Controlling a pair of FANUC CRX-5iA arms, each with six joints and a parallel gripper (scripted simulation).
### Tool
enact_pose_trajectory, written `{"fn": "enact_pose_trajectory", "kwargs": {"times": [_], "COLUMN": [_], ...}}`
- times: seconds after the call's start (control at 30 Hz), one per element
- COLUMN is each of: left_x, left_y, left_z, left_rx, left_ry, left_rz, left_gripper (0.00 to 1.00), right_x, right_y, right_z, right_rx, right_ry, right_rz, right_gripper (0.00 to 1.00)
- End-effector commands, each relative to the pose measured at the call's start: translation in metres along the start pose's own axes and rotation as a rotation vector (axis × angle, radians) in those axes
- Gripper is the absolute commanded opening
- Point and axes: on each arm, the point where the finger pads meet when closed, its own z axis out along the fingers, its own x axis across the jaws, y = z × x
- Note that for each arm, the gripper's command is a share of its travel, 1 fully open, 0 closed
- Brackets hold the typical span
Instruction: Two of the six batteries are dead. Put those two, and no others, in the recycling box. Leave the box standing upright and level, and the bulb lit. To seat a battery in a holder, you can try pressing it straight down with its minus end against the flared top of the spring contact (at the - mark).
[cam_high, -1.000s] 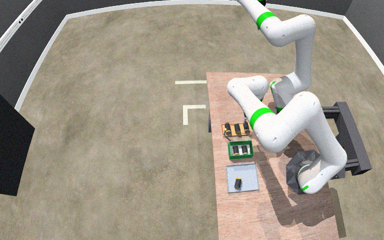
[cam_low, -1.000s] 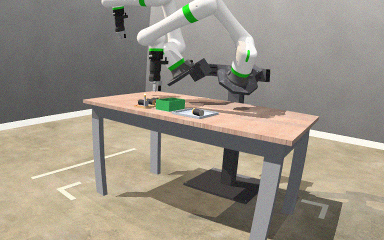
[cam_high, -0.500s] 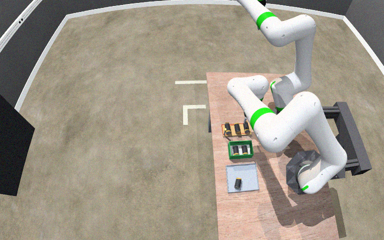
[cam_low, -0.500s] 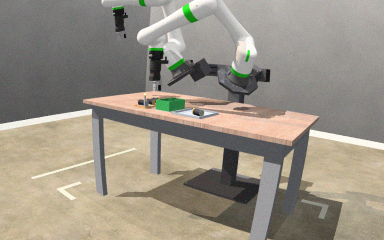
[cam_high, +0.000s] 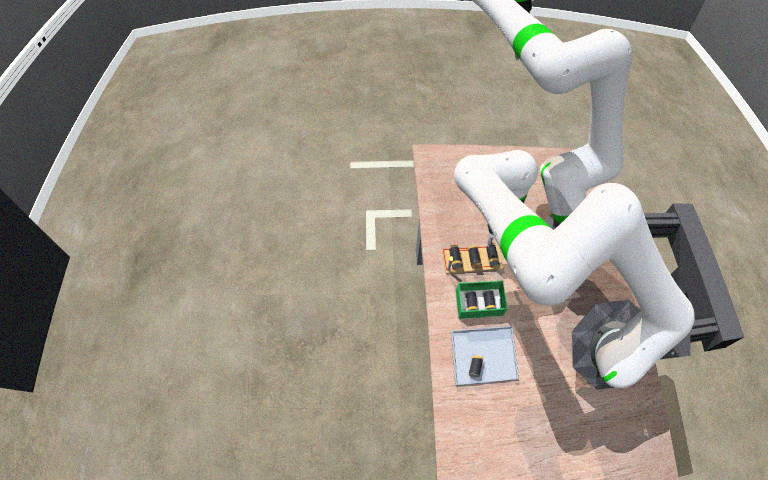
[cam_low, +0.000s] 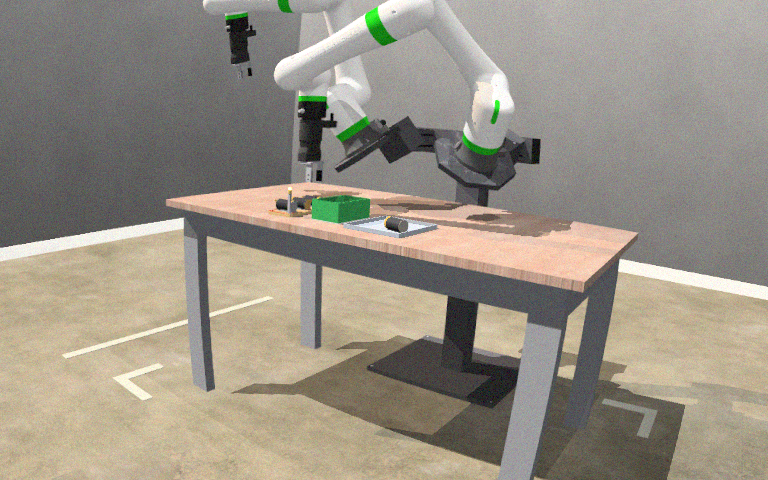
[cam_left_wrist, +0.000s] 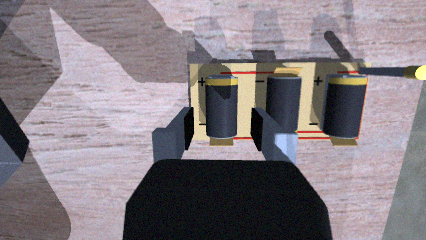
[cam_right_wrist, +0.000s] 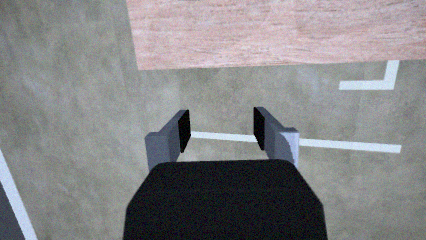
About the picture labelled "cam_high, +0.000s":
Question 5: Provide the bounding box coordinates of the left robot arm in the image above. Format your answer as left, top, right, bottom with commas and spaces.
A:
454, 150, 695, 388

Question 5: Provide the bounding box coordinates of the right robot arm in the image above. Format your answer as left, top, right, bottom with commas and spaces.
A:
472, 0, 632, 230

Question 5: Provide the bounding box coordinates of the black battery with yellow band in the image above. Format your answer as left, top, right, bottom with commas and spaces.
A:
468, 245, 481, 266
486, 244, 499, 264
483, 290, 496, 310
449, 246, 462, 267
469, 355, 483, 377
465, 291, 478, 311

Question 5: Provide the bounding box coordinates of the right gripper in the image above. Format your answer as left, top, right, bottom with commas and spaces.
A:
515, 0, 534, 60

